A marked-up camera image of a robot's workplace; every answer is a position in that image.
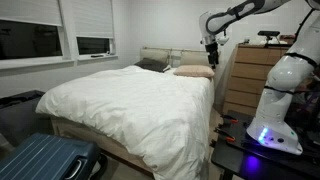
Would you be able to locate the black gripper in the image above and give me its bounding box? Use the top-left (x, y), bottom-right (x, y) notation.
top-left (204, 42), bottom-right (221, 70)

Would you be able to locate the white quilted duvet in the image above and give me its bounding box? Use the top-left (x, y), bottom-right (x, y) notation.
top-left (35, 64), bottom-right (215, 180)

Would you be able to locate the pink ribbed pillow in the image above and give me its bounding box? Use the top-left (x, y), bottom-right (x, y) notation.
top-left (172, 64), bottom-right (216, 80)

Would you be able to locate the wooden chest of drawers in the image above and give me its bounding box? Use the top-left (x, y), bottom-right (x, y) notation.
top-left (222, 43), bottom-right (292, 117)

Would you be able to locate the beige cushioned headboard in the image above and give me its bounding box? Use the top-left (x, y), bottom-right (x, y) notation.
top-left (139, 46), bottom-right (222, 68)

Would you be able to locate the dark grey pillow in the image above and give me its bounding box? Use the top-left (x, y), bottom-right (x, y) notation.
top-left (134, 57), bottom-right (172, 74)

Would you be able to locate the black robot table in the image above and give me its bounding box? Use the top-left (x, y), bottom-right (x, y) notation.
top-left (210, 109), bottom-right (320, 180)

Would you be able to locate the small dark window pane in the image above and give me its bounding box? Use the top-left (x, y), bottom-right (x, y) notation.
top-left (76, 36), bottom-right (112, 56)

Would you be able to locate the small white window blind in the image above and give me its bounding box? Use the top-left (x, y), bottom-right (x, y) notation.
top-left (71, 0), bottom-right (115, 39)

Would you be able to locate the large dark window pane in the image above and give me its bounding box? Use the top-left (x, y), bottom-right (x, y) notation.
top-left (0, 19), bottom-right (64, 61)

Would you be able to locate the large white window blind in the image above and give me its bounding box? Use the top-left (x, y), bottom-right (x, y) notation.
top-left (0, 0), bottom-right (64, 27)

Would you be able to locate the blue hard-shell suitcase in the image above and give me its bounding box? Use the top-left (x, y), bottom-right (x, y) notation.
top-left (0, 133), bottom-right (109, 180)

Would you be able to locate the dark grey open suitcase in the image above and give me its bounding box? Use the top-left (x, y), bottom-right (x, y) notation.
top-left (0, 89), bottom-right (54, 148)

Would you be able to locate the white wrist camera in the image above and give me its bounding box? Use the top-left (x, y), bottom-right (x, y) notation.
top-left (216, 34), bottom-right (231, 46)

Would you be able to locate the black clamp with orange handle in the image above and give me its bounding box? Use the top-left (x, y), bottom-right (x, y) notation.
top-left (214, 127), bottom-right (236, 144)
top-left (220, 114), bottom-right (240, 125)

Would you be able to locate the black camera on stand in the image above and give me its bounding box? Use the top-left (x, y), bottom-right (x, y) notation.
top-left (257, 30), bottom-right (281, 46)

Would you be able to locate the light wooden bed frame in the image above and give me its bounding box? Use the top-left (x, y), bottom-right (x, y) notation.
top-left (49, 115), bottom-right (155, 178)

